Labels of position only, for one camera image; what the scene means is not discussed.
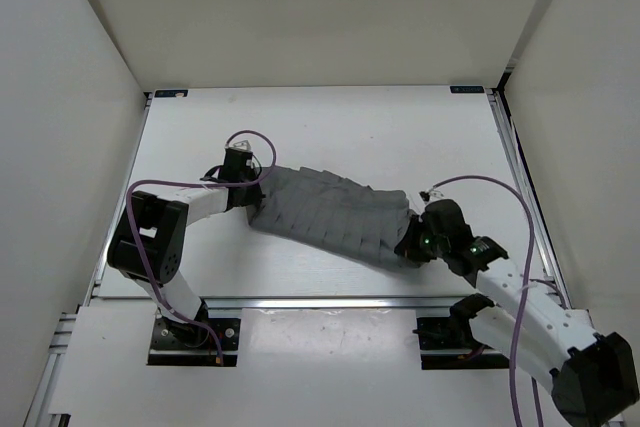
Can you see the blue label corner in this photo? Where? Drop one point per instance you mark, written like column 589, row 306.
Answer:
column 171, row 93
column 466, row 89

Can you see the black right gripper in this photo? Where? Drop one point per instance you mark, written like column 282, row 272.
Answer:
column 407, row 246

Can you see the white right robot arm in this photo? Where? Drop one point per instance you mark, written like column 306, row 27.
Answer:
column 590, row 377

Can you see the blue label left corner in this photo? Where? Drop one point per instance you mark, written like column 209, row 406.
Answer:
column 171, row 93

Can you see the blue label right corner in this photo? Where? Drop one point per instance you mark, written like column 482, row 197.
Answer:
column 466, row 89

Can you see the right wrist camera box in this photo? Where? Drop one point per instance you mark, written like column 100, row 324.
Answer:
column 431, row 195

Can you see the aluminium frame rail right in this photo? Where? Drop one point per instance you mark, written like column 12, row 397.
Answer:
column 516, row 160

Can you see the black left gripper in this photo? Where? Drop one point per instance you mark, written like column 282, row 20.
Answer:
column 254, row 197

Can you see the grey pleated skirt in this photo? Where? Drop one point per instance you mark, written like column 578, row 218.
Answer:
column 338, row 215

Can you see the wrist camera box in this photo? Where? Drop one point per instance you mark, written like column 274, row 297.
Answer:
column 243, row 145
column 431, row 195

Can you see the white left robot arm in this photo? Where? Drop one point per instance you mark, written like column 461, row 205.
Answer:
column 147, row 245

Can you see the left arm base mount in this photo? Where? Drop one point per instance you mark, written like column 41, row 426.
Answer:
column 178, row 344

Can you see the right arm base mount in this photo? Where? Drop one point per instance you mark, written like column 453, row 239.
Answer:
column 446, row 343

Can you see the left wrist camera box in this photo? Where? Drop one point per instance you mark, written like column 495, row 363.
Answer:
column 243, row 145

